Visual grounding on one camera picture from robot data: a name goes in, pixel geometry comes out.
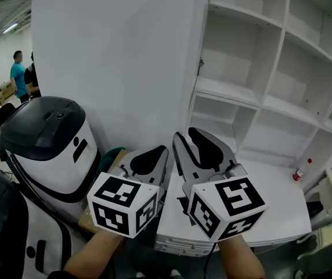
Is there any black office chair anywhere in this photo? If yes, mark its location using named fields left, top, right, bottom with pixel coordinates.
left=0, top=102, right=16, bottom=124

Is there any brown cardboard box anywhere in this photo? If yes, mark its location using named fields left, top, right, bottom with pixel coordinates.
left=78, top=149, right=135, bottom=235

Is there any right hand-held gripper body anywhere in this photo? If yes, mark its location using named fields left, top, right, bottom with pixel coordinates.
left=176, top=162, right=267, bottom=242

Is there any white and black delivery robot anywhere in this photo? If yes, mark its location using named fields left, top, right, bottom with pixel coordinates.
left=0, top=96, right=102, bottom=225
left=0, top=164, right=84, bottom=279

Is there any person's right forearm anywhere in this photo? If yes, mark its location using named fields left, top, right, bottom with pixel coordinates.
left=216, top=234, right=267, bottom=279

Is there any person's black shirt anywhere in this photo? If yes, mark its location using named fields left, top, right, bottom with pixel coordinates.
left=46, top=269, right=68, bottom=279

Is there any low cardboard box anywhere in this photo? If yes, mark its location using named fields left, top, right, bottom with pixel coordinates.
left=0, top=81, right=16, bottom=101

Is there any person's left forearm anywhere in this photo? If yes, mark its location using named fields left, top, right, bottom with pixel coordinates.
left=63, top=228, right=128, bottom=279

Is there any white shelf cabinet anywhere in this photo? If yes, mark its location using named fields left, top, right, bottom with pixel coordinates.
left=187, top=0, right=332, bottom=191

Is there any black cable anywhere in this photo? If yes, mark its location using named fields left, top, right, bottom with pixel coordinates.
left=202, top=241, right=218, bottom=279

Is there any long ceiling light strip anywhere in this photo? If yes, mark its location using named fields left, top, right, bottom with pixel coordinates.
left=2, top=23, right=19, bottom=34

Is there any teal plastic bin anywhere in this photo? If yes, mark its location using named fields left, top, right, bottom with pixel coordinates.
left=100, top=146, right=126, bottom=174

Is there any red cap bottle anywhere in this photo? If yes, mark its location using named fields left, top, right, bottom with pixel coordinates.
left=293, top=158, right=313, bottom=182

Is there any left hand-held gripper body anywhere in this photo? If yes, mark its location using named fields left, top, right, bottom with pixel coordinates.
left=86, top=164, right=167, bottom=239

